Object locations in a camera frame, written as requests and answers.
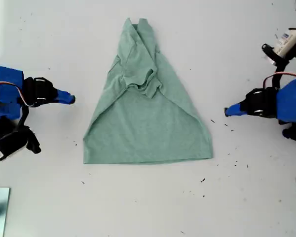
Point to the green t-shirt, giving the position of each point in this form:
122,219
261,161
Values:
148,128

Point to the white and black camera box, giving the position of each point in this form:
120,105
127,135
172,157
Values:
287,42

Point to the black camera stalk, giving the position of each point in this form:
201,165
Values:
280,74
23,118

